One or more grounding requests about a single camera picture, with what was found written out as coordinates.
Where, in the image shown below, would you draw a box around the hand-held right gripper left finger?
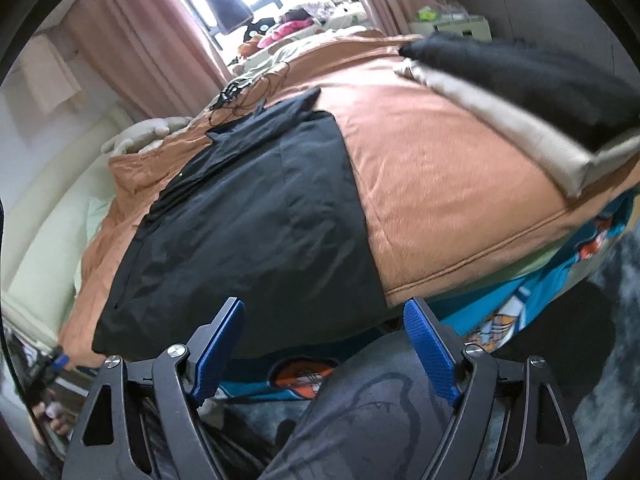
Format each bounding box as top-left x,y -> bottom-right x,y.
60,297 -> 246,480

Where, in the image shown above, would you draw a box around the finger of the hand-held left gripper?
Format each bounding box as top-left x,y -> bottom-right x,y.
44,345 -> 71,373

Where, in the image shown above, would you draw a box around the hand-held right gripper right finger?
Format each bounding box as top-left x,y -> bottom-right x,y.
402,297 -> 588,480

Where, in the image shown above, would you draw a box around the black shirt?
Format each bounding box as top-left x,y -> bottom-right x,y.
92,86 -> 388,361

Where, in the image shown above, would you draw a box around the patterned clothes pile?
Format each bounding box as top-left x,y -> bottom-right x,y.
285,0 -> 366,26

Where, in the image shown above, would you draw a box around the person's left hand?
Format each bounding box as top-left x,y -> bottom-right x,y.
30,400 -> 76,438

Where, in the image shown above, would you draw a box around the grey cartoon print pants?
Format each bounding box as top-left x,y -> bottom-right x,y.
260,332 -> 506,480

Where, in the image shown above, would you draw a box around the cream bed headboard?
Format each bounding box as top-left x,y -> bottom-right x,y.
0,105 -> 131,351

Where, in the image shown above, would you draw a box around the pale green pillow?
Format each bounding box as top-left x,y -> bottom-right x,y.
75,195 -> 118,291

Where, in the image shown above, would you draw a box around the grey shaggy rug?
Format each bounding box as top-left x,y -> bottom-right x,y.
565,240 -> 640,480

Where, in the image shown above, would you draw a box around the orange duvet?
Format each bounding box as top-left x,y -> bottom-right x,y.
57,30 -> 640,366

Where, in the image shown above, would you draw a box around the grey plush toy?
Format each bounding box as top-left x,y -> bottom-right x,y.
100,116 -> 193,156

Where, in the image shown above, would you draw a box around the cream hanging cloth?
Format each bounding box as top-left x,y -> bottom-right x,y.
20,30 -> 83,116

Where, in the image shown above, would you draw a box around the black folded cloth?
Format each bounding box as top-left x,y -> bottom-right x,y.
400,32 -> 640,153

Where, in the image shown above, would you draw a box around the pink cloth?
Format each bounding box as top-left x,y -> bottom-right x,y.
257,22 -> 306,48

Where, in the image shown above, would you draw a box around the black plush toy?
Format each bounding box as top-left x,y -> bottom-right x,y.
245,17 -> 276,41

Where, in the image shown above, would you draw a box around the white nightstand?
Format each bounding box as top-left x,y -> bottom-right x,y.
407,7 -> 493,41

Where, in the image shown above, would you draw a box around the black tangled cable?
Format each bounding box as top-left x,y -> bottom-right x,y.
207,72 -> 291,126

